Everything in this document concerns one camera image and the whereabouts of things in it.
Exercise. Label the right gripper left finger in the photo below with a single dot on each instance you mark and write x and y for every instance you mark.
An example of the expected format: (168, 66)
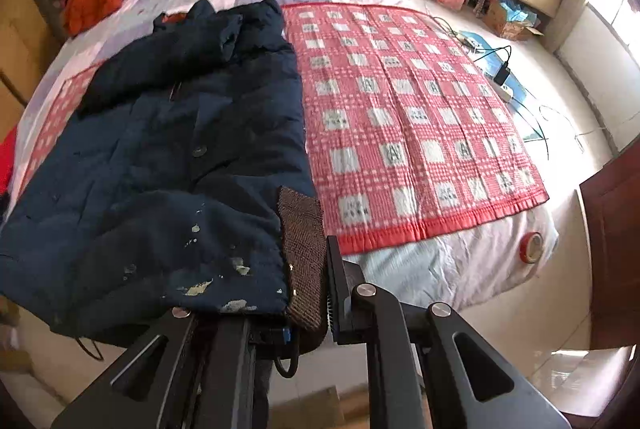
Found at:
(196, 371)

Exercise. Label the purple patchwork bed sheet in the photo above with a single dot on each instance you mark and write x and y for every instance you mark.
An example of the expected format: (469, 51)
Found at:
(465, 267)

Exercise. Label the red tape roll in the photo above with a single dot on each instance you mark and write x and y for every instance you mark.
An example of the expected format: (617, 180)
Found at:
(531, 247)

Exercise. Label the navy blue padded coat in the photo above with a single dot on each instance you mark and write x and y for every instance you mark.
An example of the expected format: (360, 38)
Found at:
(180, 180)

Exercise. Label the red checkered quilt mat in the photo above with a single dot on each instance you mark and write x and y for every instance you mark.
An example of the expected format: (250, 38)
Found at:
(405, 139)

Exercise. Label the white power strip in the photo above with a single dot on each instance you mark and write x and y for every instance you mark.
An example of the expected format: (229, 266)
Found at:
(504, 92)

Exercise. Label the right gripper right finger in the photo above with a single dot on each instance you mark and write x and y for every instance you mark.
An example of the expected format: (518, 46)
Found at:
(428, 367)

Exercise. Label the wooden wardrobe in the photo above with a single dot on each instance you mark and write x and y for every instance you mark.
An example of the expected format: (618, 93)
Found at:
(27, 48)

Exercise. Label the dark red wooden door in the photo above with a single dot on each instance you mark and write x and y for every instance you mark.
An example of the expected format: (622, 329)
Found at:
(612, 208)

